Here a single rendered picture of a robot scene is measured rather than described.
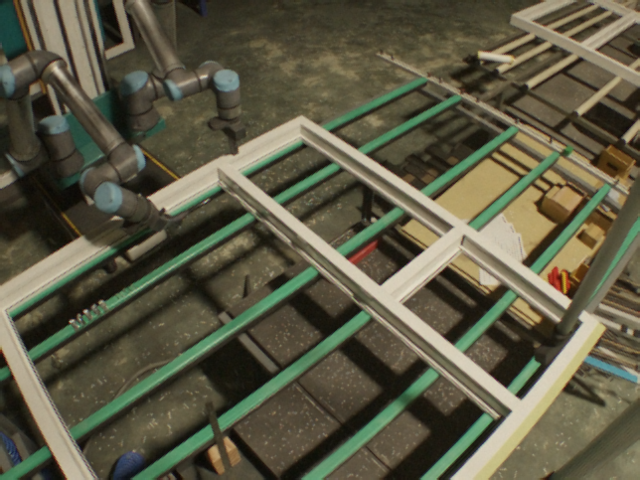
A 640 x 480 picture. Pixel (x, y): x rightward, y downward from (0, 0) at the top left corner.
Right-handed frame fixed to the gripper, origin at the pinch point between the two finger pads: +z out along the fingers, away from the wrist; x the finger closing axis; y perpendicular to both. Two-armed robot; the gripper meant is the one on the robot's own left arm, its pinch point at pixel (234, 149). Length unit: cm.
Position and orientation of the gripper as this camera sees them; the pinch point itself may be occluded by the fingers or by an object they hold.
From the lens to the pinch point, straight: 209.5
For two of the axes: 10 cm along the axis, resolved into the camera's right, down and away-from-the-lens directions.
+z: 0.0, 6.8, 7.4
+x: -6.7, -5.5, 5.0
